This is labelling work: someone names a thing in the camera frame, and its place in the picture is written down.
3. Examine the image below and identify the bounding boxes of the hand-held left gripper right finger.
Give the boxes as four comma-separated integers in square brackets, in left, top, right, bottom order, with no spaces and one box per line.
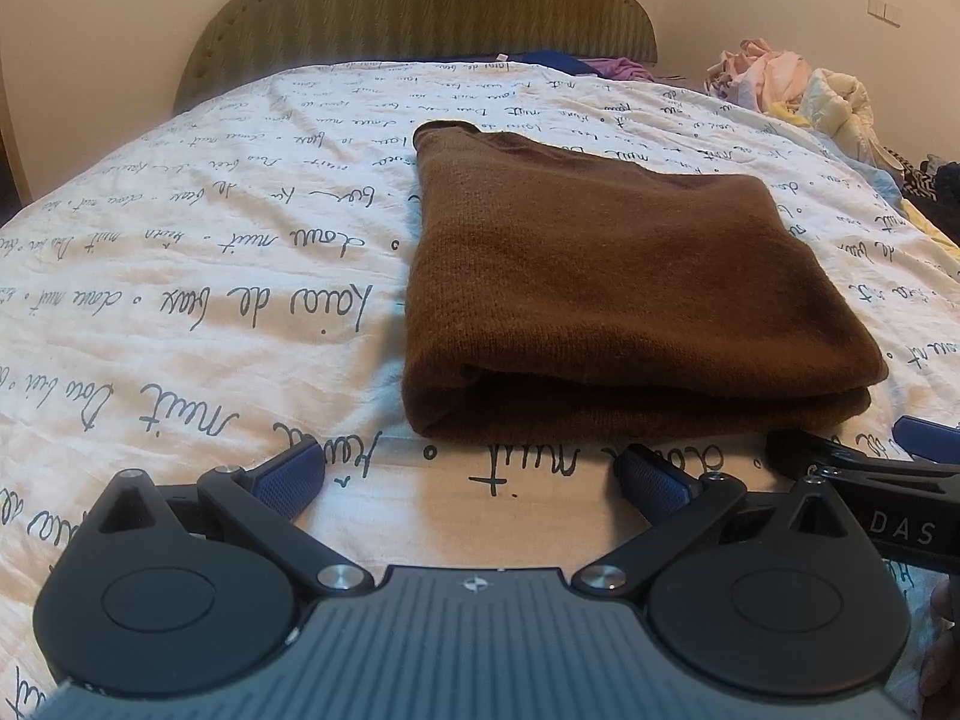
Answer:
[571,444,848,601]

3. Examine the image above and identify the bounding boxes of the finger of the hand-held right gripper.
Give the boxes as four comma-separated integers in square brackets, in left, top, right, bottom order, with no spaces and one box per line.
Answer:
[765,429,960,497]
[892,416,960,464]

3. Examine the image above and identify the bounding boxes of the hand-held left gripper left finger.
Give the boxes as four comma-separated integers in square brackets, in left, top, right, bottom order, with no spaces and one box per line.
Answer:
[94,439,376,601]

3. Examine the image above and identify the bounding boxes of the brown knit sweater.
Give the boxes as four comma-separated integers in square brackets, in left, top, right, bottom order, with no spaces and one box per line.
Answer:
[401,120,890,442]

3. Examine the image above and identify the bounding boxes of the pink clothes pile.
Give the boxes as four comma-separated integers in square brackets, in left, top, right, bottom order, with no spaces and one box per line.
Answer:
[705,37,815,112]

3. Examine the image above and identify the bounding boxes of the person's right hand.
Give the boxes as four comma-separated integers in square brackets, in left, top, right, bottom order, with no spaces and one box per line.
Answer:
[921,583,960,702]

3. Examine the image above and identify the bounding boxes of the white script-printed bed cover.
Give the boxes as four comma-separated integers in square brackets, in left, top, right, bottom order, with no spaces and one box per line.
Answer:
[0,58,960,720]

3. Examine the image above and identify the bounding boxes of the dark patterned cloth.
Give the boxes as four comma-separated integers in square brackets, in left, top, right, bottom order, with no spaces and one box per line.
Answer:
[900,156,960,241]

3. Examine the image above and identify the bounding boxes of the light blue cloth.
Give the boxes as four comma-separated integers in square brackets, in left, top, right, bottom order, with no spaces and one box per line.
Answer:
[817,127,910,202]

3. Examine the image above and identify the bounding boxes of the pinkish purple cloth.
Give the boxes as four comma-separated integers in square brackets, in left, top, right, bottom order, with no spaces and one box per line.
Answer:
[581,56,662,83]

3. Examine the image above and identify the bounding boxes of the green upholstered headboard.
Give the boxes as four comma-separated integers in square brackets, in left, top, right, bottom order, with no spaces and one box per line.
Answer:
[174,0,659,115]

